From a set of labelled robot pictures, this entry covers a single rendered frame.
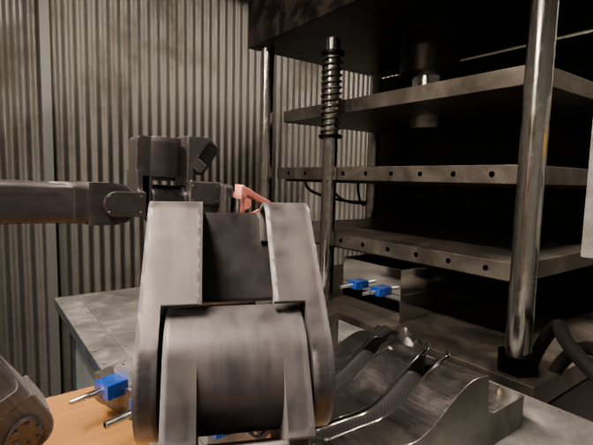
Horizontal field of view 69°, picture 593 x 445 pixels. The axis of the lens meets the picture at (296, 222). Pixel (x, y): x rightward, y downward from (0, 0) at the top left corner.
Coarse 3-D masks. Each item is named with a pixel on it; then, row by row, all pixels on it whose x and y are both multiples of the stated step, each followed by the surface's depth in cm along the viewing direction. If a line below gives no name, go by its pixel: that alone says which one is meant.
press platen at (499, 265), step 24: (336, 240) 165; (360, 240) 155; (384, 240) 148; (408, 240) 149; (432, 240) 150; (456, 240) 152; (480, 240) 153; (504, 240) 155; (552, 240) 158; (576, 240) 159; (432, 264) 130; (456, 264) 124; (480, 264) 118; (504, 264) 113; (552, 264) 121; (576, 264) 131
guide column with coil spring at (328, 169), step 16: (336, 48) 157; (336, 64) 157; (336, 96) 159; (336, 112) 160; (336, 144) 161; (336, 160) 162; (320, 208) 165; (320, 224) 165; (320, 240) 165; (320, 256) 165; (320, 272) 166
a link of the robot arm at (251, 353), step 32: (192, 320) 21; (224, 320) 21; (256, 320) 21; (288, 320) 21; (192, 352) 19; (224, 352) 20; (256, 352) 20; (288, 352) 20; (192, 384) 19; (224, 384) 19; (256, 384) 20; (288, 384) 20; (160, 416) 18; (192, 416) 18; (224, 416) 20; (256, 416) 20; (288, 416) 19
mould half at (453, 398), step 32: (352, 352) 82; (384, 352) 80; (416, 352) 78; (352, 384) 75; (384, 384) 73; (448, 384) 68; (480, 384) 69; (416, 416) 65; (448, 416) 65; (480, 416) 70; (512, 416) 77
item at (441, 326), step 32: (352, 320) 145; (384, 320) 144; (416, 320) 144; (448, 320) 145; (480, 320) 146; (544, 320) 147; (576, 320) 148; (480, 352) 118; (512, 384) 102; (544, 384) 102
